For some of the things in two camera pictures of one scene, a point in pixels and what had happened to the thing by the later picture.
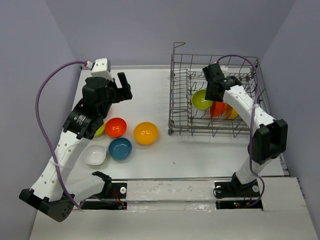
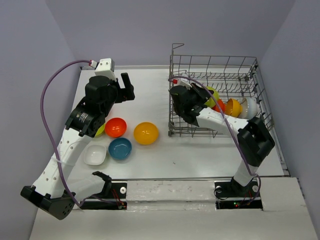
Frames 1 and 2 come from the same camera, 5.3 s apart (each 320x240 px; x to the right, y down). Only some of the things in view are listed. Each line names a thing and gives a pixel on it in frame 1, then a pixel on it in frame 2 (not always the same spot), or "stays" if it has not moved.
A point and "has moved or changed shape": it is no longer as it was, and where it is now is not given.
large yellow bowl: x=145 y=133 stays
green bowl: x=198 y=100 has moved or changed shape
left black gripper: x=124 y=93 stays
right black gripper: x=210 y=97 to x=203 y=95
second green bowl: x=100 y=131 stays
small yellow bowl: x=230 y=112 stays
